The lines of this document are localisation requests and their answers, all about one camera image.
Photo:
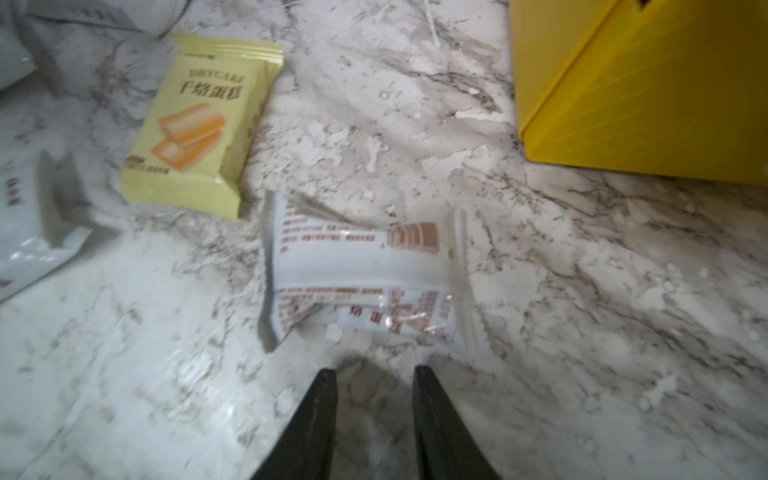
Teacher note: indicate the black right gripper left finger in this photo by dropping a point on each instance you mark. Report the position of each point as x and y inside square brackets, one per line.
[304, 451]

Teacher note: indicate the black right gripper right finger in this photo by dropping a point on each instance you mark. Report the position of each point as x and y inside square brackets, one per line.
[445, 448]

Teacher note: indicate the yellow cookie packet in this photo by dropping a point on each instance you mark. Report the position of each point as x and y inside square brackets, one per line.
[192, 147]

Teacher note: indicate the yellow plastic drawer cabinet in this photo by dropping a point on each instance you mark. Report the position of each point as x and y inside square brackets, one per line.
[673, 88]

